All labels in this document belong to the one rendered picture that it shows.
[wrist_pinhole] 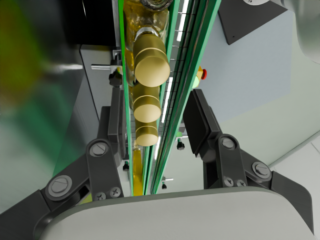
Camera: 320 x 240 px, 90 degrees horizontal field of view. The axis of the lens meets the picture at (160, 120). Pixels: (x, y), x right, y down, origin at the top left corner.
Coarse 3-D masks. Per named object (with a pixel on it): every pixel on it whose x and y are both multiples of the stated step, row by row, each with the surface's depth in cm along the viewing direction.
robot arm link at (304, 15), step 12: (288, 0) 42; (300, 0) 38; (312, 0) 38; (300, 12) 39; (312, 12) 38; (300, 24) 39; (312, 24) 37; (300, 36) 39; (312, 36) 36; (300, 48) 40; (312, 48) 37; (312, 60) 39
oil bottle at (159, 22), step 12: (132, 12) 18; (144, 12) 18; (156, 12) 18; (168, 12) 19; (132, 24) 18; (144, 24) 18; (156, 24) 18; (168, 24) 20; (132, 36) 19; (132, 48) 20
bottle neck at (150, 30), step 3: (144, 27) 18; (147, 27) 18; (138, 30) 18; (141, 30) 18; (144, 30) 18; (147, 30) 18; (150, 30) 18; (153, 30) 18; (138, 33) 18; (141, 33) 17; (144, 33) 17; (147, 33) 17; (150, 33) 17; (153, 33) 18; (156, 33) 18; (135, 36) 19; (138, 36) 18; (135, 39) 19
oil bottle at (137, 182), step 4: (136, 176) 105; (140, 176) 105; (136, 180) 103; (140, 180) 103; (136, 184) 102; (140, 184) 102; (136, 188) 100; (140, 188) 100; (136, 192) 98; (140, 192) 99
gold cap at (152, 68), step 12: (144, 36) 16; (156, 36) 16; (144, 48) 15; (156, 48) 15; (144, 60) 14; (156, 60) 14; (144, 72) 15; (156, 72) 15; (168, 72) 15; (144, 84) 16; (156, 84) 16
